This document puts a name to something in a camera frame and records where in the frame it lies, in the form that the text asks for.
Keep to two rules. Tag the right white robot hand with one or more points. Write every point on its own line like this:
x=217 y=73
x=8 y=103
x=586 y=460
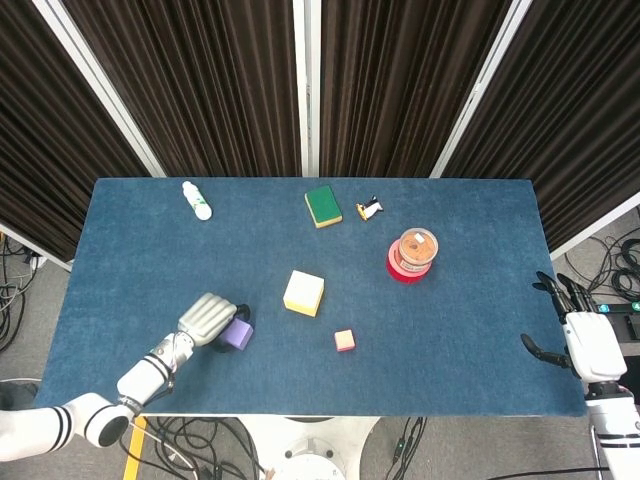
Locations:
x=595 y=345

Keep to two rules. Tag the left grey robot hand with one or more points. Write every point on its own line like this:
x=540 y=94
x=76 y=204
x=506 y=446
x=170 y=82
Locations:
x=205 y=317

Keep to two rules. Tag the purple cube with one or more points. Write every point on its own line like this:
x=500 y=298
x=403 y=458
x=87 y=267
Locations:
x=239 y=334

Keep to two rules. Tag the large yellow cube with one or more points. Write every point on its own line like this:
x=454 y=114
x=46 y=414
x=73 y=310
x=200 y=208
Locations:
x=302 y=292

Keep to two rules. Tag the small red cube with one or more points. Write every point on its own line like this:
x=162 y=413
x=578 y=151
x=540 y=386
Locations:
x=345 y=341

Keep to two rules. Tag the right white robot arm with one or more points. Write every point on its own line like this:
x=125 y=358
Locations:
x=615 y=435

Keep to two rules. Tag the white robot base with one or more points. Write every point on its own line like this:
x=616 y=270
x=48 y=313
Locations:
x=310 y=450

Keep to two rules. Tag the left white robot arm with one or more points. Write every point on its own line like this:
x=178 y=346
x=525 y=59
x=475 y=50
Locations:
x=145 y=377

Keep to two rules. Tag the white bottle green label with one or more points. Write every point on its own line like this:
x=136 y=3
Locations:
x=196 y=200

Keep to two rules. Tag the yellow floor tape strip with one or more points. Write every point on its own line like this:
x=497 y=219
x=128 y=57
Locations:
x=134 y=450

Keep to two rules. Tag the green yellow sponge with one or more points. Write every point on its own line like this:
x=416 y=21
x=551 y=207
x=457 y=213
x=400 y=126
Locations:
x=322 y=204

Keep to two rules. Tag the blue fabric table cover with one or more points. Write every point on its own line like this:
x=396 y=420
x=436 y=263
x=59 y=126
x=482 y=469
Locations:
x=400 y=350

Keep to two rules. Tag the black white snack packet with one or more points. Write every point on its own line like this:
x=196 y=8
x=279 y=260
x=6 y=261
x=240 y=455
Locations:
x=370 y=208

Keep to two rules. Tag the red tape roll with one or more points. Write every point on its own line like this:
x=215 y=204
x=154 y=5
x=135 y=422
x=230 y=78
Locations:
x=400 y=276

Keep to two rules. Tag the clear jar of rubber bands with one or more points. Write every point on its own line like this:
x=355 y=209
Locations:
x=417 y=247

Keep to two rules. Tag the dark pleated partition panel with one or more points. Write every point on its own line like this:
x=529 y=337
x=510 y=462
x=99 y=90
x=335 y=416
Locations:
x=200 y=90
x=400 y=90
x=50 y=150
x=575 y=125

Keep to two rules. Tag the white partition base rail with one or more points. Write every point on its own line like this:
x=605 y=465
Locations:
x=35 y=247
x=600 y=224

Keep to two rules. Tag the white partition post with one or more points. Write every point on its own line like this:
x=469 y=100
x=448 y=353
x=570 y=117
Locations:
x=478 y=90
x=300 y=90
x=104 y=90

